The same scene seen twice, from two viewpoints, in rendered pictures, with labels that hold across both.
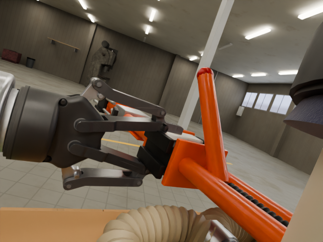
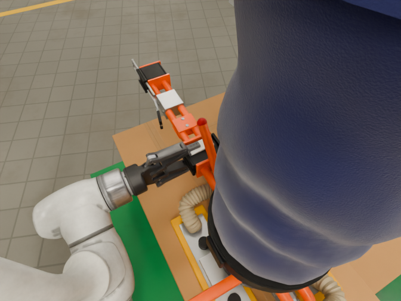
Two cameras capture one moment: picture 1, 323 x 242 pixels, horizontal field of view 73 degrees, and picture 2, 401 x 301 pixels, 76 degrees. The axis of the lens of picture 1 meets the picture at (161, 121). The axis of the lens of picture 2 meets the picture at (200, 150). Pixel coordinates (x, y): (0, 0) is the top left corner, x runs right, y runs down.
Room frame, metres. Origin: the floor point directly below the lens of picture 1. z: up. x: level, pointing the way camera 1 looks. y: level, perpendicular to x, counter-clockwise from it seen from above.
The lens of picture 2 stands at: (-0.08, -0.05, 1.64)
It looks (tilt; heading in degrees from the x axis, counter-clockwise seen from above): 55 degrees down; 3
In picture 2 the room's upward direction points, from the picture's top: straight up
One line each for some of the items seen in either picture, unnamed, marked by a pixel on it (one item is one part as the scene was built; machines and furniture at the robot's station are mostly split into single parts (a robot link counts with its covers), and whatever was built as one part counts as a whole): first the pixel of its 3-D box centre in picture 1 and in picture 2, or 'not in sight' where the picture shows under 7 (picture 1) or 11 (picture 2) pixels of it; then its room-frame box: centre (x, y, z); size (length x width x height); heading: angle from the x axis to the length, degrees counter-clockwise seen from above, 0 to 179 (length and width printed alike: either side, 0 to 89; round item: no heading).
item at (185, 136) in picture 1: (179, 136); (199, 146); (0.31, -0.03, 1.09); 0.07 x 0.03 x 0.01; 121
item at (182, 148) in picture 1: (180, 154); (203, 153); (0.30, -0.04, 1.07); 0.10 x 0.08 x 0.06; 121
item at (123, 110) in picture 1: (130, 119); (170, 104); (0.49, 0.07, 1.07); 0.07 x 0.07 x 0.04; 31
